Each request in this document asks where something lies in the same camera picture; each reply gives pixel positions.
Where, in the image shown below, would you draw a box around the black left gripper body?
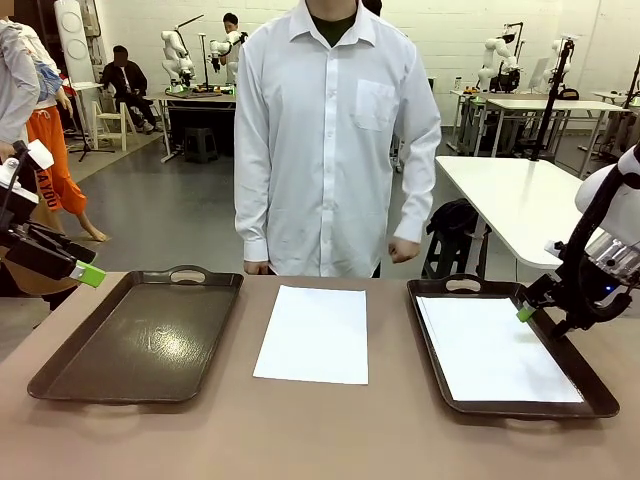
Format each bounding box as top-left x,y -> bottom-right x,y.
0,221 -> 26,253

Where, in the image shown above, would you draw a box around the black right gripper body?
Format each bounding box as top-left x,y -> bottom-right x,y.
559,272 -> 634,321

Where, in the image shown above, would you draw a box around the person's right forearm white sleeve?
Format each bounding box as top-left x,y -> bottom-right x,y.
233,164 -> 271,262

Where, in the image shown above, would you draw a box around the person's left forearm white sleeve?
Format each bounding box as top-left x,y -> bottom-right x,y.
394,149 -> 442,245

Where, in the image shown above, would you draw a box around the person's left hand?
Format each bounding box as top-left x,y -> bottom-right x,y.
388,238 -> 421,265

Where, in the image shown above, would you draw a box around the brown wooden board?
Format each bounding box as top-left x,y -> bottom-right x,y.
0,244 -> 79,297

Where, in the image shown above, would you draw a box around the black plastic step stool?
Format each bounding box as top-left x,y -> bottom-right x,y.
183,126 -> 220,164
422,229 -> 494,281

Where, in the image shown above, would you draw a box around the black tripod stand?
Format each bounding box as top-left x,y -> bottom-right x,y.
67,84 -> 116,164

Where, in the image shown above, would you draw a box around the white folding chair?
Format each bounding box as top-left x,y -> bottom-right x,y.
92,97 -> 140,151

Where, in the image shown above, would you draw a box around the figure in grey striped shirt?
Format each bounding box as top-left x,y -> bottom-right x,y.
0,4 -> 41,161

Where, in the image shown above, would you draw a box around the seated person in black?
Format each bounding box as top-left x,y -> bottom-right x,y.
99,44 -> 157,135

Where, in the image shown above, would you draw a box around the white top table grey legs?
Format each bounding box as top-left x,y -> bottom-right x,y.
487,97 -> 630,174

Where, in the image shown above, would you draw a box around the tall black tripod pole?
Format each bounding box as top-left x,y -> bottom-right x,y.
528,38 -> 576,162

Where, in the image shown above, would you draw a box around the robot workbench with black panel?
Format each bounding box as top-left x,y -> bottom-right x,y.
158,89 -> 239,164

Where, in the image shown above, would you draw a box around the white standing air conditioner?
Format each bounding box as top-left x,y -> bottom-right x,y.
53,0 -> 97,85

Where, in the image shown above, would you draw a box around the white computer monitor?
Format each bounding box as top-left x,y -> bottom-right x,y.
528,57 -> 551,94

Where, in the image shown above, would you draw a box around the person in white shirt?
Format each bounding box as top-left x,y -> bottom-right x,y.
233,0 -> 443,279

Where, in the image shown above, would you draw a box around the standing background person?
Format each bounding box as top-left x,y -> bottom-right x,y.
221,12 -> 242,85

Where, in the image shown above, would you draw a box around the brown plastic tray with handles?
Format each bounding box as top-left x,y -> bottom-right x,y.
406,273 -> 621,421
27,264 -> 245,406

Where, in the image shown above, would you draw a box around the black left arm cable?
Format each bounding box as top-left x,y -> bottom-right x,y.
0,140 -> 29,228

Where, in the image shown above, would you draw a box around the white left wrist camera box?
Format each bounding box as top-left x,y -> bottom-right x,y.
24,139 -> 55,170

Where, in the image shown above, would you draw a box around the grey metal frame table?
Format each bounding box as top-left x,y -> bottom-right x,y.
448,88 -> 489,156

